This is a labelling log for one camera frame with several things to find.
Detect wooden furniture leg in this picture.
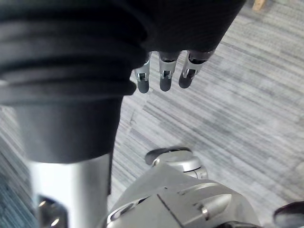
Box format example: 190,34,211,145
252,0,266,12

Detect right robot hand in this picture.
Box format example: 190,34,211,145
0,0,247,228

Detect dark robot foot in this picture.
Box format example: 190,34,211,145
273,201,304,228

